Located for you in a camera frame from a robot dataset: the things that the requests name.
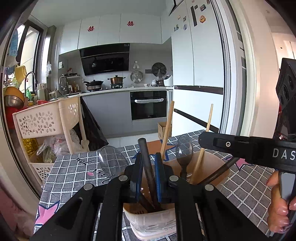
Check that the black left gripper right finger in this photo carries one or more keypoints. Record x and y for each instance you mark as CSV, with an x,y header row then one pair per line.
x,y
202,211

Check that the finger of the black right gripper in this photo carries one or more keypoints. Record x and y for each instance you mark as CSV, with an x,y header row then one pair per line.
x,y
237,146

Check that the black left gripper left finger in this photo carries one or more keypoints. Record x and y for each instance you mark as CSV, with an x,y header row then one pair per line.
x,y
95,212

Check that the dark handled clear spoon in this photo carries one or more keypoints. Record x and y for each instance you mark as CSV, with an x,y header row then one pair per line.
x,y
126,180

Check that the right human hand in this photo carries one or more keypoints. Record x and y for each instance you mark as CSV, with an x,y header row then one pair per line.
x,y
278,210

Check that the grey checkered star tablecloth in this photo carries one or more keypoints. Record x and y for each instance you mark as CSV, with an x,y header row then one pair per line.
x,y
245,186

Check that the chopstick in holder right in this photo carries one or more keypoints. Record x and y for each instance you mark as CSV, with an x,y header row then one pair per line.
x,y
194,176

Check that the chopstick in holder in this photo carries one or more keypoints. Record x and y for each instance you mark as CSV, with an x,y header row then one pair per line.
x,y
194,176
167,130

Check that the grey spoon in holder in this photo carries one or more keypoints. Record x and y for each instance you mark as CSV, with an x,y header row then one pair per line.
x,y
184,153

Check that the chopstick in holder left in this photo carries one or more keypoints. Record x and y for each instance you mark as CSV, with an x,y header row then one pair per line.
x,y
167,130

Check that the cardboard box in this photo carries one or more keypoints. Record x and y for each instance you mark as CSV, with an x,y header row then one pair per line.
x,y
162,128

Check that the built-in black oven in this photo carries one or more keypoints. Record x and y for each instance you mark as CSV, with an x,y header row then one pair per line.
x,y
148,104

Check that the beige perforated storage rack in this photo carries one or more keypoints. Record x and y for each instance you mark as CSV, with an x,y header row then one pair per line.
x,y
47,120

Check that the white refrigerator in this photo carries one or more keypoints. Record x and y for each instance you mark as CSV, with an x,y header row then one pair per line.
x,y
198,66

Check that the copper cooking pot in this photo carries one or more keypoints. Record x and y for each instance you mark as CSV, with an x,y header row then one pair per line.
x,y
116,80

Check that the black wok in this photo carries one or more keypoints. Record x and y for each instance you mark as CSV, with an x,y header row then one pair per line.
x,y
93,85

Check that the black range hood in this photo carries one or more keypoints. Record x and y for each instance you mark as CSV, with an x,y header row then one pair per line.
x,y
105,58

